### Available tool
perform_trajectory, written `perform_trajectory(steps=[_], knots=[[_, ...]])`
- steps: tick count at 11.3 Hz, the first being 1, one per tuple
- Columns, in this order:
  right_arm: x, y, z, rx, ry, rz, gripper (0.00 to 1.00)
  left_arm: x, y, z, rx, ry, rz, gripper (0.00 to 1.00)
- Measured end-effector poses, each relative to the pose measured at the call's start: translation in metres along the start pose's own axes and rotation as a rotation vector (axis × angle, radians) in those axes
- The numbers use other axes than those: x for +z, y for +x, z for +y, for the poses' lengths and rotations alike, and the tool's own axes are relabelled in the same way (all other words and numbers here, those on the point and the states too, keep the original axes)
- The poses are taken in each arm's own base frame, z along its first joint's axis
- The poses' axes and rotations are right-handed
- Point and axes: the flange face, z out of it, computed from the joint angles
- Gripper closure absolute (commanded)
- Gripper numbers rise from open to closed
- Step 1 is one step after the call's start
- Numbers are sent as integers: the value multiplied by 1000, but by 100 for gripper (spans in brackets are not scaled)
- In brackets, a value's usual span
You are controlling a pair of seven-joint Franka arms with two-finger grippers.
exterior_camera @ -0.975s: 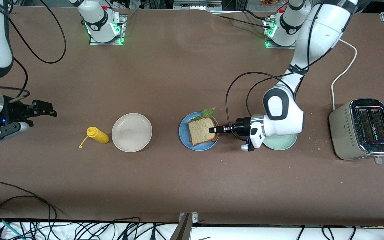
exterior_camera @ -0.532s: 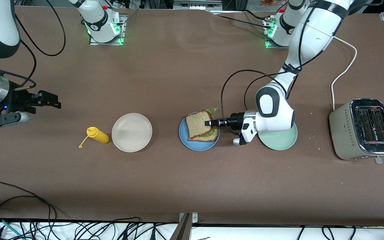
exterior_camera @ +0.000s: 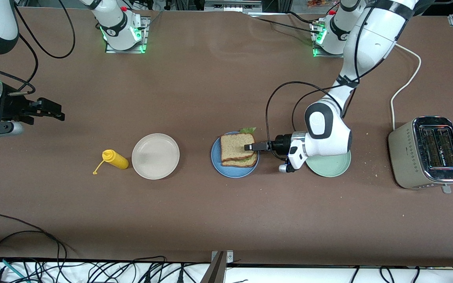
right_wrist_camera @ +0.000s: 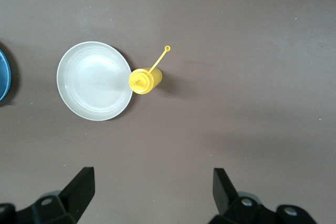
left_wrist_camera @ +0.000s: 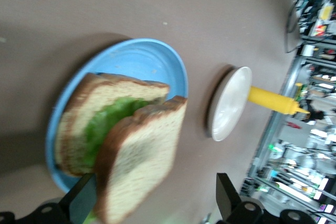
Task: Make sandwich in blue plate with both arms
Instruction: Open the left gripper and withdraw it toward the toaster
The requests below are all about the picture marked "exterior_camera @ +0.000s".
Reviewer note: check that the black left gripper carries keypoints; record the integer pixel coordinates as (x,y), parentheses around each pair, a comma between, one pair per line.
(280,144)

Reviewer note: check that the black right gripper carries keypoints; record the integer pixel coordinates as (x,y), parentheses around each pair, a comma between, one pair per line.
(11,107)

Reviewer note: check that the green lettuce leaf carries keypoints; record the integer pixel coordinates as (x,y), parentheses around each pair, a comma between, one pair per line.
(248,129)

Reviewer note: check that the brown bread slice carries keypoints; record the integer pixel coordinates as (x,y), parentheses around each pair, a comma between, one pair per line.
(236,145)
(246,163)

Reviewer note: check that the yellow squeeze bottle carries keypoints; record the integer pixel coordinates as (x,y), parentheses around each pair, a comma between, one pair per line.
(115,159)

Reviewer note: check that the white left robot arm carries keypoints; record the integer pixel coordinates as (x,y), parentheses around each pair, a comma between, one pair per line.
(372,39)

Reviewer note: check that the blue round plate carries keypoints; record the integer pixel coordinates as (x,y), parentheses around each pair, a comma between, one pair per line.
(216,161)

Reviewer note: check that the pale green round plate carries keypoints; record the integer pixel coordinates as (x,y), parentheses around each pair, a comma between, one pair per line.
(330,167)

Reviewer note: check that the beige round plate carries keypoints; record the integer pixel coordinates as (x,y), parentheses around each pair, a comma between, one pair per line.
(155,156)

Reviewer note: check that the white plastic strip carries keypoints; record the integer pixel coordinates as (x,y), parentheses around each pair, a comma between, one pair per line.
(262,14)

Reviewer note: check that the grey metal rack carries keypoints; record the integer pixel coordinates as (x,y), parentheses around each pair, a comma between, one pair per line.
(234,4)

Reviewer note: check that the beige and chrome toaster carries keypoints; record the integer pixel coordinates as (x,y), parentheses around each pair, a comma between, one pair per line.
(405,157)

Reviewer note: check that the orange snack packet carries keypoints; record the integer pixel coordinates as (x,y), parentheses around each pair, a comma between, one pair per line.
(321,3)

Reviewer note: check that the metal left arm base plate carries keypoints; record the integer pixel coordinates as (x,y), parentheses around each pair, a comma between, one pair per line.
(321,53)

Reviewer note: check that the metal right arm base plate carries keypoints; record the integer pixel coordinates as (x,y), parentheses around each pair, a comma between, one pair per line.
(145,27)

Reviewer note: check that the grey metal mounting post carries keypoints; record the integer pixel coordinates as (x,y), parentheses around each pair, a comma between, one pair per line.
(218,271)

